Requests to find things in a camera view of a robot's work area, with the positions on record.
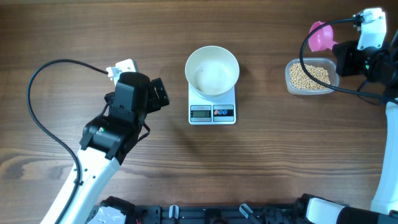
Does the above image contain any right black cable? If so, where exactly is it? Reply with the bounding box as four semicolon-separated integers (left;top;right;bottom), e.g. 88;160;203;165
298;17;398;105

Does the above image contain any pile of soybeans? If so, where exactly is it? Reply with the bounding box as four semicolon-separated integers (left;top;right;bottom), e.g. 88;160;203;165
289;63;330;90

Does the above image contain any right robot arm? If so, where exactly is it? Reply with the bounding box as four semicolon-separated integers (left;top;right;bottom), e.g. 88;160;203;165
284;73;397;215

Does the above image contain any clear plastic container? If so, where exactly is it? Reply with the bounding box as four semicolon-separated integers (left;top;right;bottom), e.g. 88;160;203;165
285;58;340;95

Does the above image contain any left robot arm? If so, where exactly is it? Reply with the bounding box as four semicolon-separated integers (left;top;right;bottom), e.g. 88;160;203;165
42;72;170;223

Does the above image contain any white digital kitchen scale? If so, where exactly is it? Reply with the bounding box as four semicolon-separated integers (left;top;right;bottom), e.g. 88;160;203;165
188;85;237;125

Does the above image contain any white bowl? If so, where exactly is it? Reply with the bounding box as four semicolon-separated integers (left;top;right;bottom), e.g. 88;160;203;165
185;45;240;98

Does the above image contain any pink measuring scoop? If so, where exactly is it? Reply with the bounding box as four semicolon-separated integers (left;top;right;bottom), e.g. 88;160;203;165
308;26;337;52

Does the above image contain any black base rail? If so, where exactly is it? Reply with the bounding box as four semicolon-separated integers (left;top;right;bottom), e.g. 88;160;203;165
90;195;352;224

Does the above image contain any left black cable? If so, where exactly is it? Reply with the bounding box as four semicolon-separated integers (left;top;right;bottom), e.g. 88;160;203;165
26;58;109;224

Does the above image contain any black cable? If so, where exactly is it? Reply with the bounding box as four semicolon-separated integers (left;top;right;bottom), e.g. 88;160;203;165
298;17;398;105
26;58;109;224

